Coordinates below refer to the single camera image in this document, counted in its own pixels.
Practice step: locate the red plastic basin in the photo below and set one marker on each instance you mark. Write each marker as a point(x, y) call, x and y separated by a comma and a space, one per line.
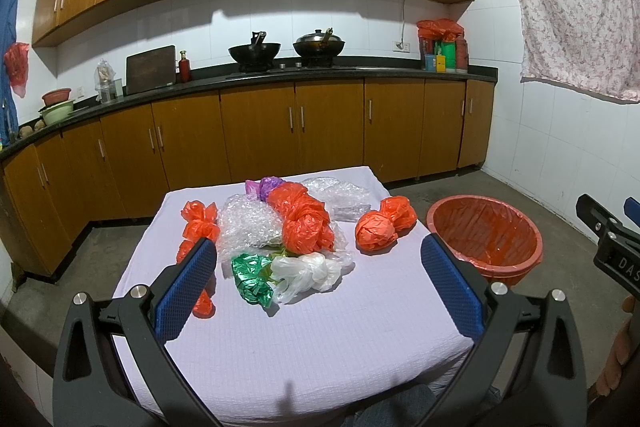
point(502, 243)

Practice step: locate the floral hanging cloth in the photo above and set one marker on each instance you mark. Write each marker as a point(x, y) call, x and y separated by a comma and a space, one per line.
point(589, 46)

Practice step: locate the bubble wrap sheet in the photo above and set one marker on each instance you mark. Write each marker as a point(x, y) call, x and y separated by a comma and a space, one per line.
point(247, 226)

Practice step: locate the lower wooden cabinets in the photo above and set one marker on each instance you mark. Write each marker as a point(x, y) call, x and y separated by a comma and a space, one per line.
point(120, 165)

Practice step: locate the dark cutting board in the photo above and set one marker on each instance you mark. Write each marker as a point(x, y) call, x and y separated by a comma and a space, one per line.
point(150, 70)

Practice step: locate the red hanging plastic bag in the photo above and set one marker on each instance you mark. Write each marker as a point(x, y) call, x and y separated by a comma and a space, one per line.
point(16, 63)

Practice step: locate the black wok with lid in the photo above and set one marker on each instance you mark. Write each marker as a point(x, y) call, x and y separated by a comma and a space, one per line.
point(319, 48)

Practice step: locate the white plastic bag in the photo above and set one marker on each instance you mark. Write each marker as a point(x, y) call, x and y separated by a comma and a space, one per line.
point(295, 276)

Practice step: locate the person's hand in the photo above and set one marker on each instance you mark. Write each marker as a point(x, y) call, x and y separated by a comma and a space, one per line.
point(609, 378)

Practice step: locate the black wok left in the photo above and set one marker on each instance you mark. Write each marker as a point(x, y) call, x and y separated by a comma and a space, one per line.
point(257, 56)

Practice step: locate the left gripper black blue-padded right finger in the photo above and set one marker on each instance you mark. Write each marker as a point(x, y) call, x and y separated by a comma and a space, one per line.
point(525, 367)

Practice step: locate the clear crumpled plastic bag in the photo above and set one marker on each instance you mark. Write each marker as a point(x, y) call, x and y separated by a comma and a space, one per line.
point(344, 201)

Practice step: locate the pink purple plastic bag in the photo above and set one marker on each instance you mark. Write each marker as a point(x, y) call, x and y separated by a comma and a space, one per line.
point(261, 189)

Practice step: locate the long red plastic bag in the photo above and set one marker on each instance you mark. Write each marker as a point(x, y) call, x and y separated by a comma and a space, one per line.
point(201, 223)

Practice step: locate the large red knotted bag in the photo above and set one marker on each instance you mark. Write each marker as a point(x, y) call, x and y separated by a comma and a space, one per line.
point(305, 222)

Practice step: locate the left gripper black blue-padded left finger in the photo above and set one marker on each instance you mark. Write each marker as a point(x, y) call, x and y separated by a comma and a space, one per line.
point(90, 384)

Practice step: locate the black countertop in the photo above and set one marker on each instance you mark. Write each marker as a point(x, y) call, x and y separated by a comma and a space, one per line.
point(227, 76)

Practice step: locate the blue hanging cloth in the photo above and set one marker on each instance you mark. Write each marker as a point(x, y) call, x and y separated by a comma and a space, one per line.
point(9, 122)

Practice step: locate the green plastic bag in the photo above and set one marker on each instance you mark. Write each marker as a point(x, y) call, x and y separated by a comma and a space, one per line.
point(251, 275)

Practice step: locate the round red plastic bag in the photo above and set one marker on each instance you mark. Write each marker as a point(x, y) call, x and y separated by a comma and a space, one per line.
point(378, 230)

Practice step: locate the clear jar with bag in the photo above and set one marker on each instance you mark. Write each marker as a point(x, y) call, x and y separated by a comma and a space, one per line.
point(108, 86)

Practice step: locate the stacked red green bowls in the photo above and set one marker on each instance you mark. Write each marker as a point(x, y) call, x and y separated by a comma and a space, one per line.
point(57, 106)

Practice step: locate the red bottle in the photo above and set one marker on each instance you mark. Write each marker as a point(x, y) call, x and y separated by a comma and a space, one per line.
point(184, 67)

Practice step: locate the red bag covered containers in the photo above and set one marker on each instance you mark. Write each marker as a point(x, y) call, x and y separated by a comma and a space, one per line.
point(443, 46)

